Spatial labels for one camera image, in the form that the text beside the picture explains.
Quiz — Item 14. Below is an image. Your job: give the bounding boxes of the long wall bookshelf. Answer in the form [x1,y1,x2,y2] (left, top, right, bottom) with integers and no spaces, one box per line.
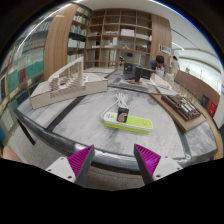
[0,19,51,141]

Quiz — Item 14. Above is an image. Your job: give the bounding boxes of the wooden model base board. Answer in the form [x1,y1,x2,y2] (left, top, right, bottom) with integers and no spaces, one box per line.
[148,92,208,134]

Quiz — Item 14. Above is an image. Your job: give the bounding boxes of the person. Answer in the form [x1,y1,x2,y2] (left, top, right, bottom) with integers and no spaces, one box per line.
[170,54,181,79]
[148,54,168,78]

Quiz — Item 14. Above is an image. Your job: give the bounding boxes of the green and white power strip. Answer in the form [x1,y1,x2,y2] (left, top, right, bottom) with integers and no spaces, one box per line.
[102,111,154,135]

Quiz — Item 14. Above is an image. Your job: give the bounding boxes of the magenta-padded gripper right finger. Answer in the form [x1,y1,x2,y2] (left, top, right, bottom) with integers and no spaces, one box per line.
[133,143,184,186]

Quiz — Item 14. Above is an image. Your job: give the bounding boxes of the wooden cube shelf unit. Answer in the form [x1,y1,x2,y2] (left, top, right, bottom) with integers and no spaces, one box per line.
[84,8,154,70]

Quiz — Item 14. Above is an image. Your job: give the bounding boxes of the black charger with red print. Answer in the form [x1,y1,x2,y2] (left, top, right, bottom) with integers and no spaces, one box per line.
[116,106,130,124]

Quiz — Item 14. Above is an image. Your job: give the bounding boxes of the small white paper model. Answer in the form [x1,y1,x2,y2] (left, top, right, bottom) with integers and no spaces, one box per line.
[151,73,179,96]

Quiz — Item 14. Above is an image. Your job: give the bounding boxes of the white architectural model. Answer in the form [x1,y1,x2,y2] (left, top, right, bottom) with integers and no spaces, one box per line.
[29,55,109,110]

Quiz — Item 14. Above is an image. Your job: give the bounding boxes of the pale flat model board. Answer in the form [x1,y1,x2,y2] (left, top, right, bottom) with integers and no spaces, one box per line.
[119,78,150,89]

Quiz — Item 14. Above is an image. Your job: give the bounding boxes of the tall bookshelf with books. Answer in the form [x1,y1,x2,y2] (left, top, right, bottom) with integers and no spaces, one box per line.
[67,4,93,64]

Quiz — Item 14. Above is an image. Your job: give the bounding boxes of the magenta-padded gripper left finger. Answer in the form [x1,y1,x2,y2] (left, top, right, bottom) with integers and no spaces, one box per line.
[45,144,96,188]

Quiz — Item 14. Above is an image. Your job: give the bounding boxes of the red box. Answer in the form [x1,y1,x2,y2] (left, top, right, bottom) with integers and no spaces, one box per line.
[208,101,218,118]

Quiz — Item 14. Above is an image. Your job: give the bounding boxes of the dark brown architectural model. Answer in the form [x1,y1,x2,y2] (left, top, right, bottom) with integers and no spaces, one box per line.
[161,94,202,122]

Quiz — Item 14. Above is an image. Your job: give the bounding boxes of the wall poster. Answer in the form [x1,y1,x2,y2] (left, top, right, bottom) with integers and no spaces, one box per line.
[158,43,173,56]

